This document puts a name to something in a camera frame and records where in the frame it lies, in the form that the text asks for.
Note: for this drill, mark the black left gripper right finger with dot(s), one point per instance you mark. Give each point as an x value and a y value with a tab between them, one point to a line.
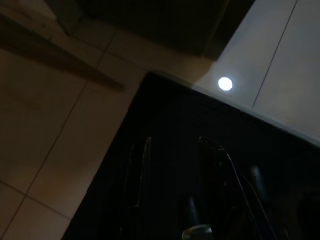
215	180

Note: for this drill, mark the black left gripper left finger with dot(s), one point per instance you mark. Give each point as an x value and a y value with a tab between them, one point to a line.
136	195

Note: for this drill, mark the black floor mat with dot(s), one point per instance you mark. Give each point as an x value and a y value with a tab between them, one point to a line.
175	112

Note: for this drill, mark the light wooden table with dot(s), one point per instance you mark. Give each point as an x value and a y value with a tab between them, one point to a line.
62	62

